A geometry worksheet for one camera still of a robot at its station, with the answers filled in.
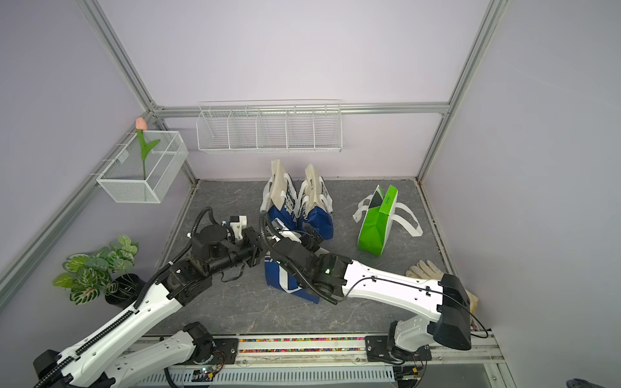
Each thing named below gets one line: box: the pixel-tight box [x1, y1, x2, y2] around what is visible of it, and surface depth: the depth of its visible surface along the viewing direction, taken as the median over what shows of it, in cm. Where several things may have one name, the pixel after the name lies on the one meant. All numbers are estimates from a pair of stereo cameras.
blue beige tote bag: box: [264, 253, 321, 304], surface depth 75 cm
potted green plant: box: [52, 234, 147, 310], surface depth 67 cm
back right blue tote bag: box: [295, 164, 334, 241], surface depth 91 cm
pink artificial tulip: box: [135, 116, 161, 181], surface depth 85 cm
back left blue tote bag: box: [260, 159, 298, 232], surface depth 91 cm
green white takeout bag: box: [352, 184, 423, 257], surface depth 81 cm
